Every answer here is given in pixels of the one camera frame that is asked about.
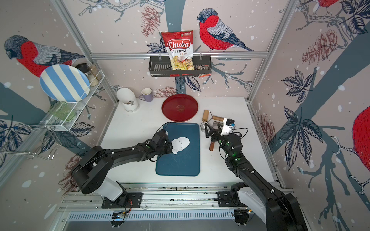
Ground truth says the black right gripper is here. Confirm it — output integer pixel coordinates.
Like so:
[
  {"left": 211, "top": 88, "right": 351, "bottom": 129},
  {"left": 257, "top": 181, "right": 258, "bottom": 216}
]
[{"left": 205, "top": 123, "right": 232, "bottom": 159}]

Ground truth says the metal spatula wooden handle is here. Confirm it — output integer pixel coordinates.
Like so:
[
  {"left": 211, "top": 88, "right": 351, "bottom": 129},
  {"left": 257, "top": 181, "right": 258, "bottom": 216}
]
[{"left": 209, "top": 120, "right": 222, "bottom": 151}]

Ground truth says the round cut dough wrapper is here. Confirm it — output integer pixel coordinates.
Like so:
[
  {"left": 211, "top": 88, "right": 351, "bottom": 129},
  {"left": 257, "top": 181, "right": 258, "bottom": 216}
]
[{"left": 172, "top": 140, "right": 183, "bottom": 152}]

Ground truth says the white dough piece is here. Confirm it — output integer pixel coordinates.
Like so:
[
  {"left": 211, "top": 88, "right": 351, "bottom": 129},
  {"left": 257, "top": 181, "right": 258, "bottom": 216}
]
[{"left": 172, "top": 137, "right": 190, "bottom": 155}]

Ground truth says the wooden dough roller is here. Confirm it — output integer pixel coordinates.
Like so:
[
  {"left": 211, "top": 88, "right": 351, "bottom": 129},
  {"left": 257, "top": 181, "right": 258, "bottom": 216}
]
[{"left": 202, "top": 110, "right": 227, "bottom": 123}]

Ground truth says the teal cutting board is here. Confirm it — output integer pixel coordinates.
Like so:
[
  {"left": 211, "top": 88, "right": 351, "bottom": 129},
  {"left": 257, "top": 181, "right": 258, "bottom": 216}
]
[{"left": 156, "top": 123, "right": 200, "bottom": 177}]

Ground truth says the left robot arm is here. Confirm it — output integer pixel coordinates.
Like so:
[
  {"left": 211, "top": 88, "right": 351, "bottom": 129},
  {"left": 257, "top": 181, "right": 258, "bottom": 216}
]
[{"left": 71, "top": 129, "right": 172, "bottom": 204}]

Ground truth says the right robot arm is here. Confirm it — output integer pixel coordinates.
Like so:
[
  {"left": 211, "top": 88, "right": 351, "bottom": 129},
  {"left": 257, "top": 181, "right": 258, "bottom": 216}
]
[{"left": 205, "top": 123, "right": 308, "bottom": 231}]

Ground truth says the red round tray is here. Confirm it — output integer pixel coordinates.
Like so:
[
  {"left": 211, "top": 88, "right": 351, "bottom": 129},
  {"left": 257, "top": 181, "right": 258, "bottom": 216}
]
[{"left": 161, "top": 94, "right": 198, "bottom": 122}]

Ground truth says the purple mug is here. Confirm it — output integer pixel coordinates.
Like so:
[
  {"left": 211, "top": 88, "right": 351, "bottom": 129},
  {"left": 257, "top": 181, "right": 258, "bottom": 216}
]
[{"left": 139, "top": 88, "right": 153, "bottom": 103}]

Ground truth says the white cutlery holder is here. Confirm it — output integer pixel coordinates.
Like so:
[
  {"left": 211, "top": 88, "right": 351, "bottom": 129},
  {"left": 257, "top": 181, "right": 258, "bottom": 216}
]
[{"left": 116, "top": 88, "right": 139, "bottom": 112}]

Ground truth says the Chuba cassava chips bag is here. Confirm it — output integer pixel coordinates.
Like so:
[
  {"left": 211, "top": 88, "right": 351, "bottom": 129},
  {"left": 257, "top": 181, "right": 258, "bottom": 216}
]
[{"left": 162, "top": 30, "right": 195, "bottom": 71}]

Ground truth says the green glass cup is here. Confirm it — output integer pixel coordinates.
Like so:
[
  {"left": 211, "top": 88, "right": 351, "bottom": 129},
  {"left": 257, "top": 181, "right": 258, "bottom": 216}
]
[{"left": 49, "top": 102, "right": 75, "bottom": 121}]

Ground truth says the spice jar dark lid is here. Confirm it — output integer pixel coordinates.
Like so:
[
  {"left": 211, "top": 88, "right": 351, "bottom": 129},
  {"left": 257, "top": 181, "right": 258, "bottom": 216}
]
[{"left": 75, "top": 63, "right": 91, "bottom": 76}]

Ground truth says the blue striped plate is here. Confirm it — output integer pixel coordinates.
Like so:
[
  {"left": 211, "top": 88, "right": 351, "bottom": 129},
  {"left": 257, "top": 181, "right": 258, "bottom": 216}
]
[{"left": 40, "top": 64, "right": 90, "bottom": 103}]

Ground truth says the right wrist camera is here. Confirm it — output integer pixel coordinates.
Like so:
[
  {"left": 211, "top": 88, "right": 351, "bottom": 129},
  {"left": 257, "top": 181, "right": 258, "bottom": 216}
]
[{"left": 221, "top": 117, "right": 235, "bottom": 135}]

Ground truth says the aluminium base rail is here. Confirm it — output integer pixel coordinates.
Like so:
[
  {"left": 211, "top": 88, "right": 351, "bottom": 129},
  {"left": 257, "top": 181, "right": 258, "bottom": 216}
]
[{"left": 54, "top": 182, "right": 258, "bottom": 230}]

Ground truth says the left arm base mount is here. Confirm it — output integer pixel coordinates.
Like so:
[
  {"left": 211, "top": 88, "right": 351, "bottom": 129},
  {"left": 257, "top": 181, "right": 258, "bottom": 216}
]
[{"left": 101, "top": 190, "right": 144, "bottom": 209}]

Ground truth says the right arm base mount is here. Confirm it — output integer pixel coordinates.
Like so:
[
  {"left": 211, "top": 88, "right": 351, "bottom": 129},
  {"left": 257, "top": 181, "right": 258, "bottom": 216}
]
[{"left": 215, "top": 188, "right": 247, "bottom": 208}]

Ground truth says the black wire wall basket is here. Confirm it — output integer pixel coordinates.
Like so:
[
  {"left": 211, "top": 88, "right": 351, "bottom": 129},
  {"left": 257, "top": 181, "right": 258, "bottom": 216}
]
[{"left": 148, "top": 55, "right": 212, "bottom": 77}]

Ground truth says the clear wire wall shelf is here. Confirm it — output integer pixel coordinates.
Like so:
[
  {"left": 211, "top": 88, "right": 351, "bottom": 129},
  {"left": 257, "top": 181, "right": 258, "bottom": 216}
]
[{"left": 33, "top": 65, "right": 105, "bottom": 131}]

